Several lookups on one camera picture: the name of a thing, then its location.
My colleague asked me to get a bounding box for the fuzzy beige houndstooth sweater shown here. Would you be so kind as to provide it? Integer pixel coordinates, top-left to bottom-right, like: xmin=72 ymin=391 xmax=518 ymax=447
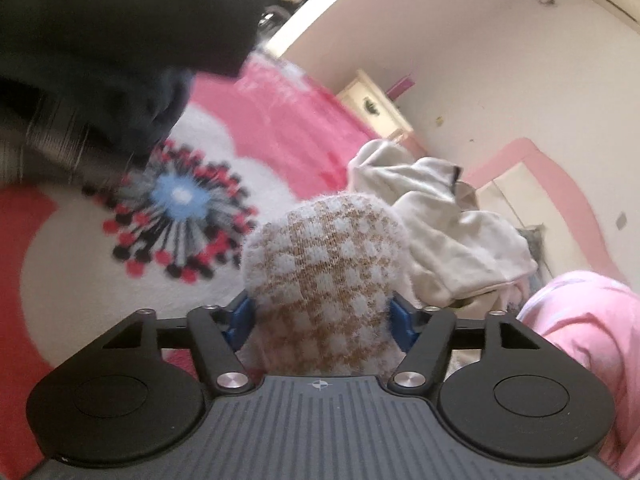
xmin=239 ymin=193 xmax=412 ymax=377

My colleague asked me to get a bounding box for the pink headboard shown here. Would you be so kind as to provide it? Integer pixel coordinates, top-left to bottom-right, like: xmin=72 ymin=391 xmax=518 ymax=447
xmin=462 ymin=136 xmax=634 ymax=286

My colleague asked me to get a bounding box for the beige crumpled jacket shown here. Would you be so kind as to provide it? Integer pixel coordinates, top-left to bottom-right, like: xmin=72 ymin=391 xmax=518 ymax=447
xmin=347 ymin=140 xmax=538 ymax=318

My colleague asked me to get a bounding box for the pink floral bed blanket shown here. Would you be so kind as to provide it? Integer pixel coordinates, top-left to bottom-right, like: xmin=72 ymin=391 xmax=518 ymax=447
xmin=1 ymin=54 xmax=373 ymax=479

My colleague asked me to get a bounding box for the black folded garment on pile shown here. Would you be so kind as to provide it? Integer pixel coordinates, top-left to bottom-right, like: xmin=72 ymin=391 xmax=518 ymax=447
xmin=1 ymin=0 xmax=268 ymax=155

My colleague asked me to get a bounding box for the pink quilt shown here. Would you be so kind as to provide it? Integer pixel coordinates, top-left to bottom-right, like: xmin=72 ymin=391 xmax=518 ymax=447
xmin=518 ymin=271 xmax=639 ymax=479

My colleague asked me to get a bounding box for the pink cup on cabinet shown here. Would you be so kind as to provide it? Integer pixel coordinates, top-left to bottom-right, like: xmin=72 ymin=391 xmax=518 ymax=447
xmin=386 ymin=75 xmax=414 ymax=102

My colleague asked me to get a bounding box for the plaid folded garment under pile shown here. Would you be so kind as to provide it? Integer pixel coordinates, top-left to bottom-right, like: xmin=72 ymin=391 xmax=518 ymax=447
xmin=1 ymin=94 xmax=149 ymax=188

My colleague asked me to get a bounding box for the cream bedside cabinet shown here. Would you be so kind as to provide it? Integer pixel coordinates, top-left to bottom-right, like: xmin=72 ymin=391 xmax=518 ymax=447
xmin=337 ymin=70 xmax=413 ymax=141

